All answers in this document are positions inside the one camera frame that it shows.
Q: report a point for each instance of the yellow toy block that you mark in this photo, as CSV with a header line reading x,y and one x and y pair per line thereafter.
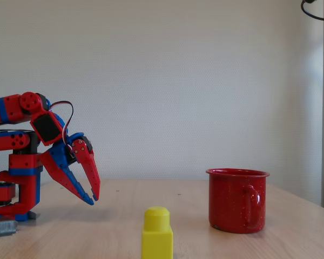
x,y
157,234

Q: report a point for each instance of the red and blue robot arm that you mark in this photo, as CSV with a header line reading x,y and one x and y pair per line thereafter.
x,y
21,164

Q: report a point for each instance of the red enamel mug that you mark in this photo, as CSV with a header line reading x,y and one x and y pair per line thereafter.
x,y
228,205

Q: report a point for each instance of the grey metal base clamp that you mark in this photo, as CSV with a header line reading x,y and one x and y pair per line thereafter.
x,y
2,228

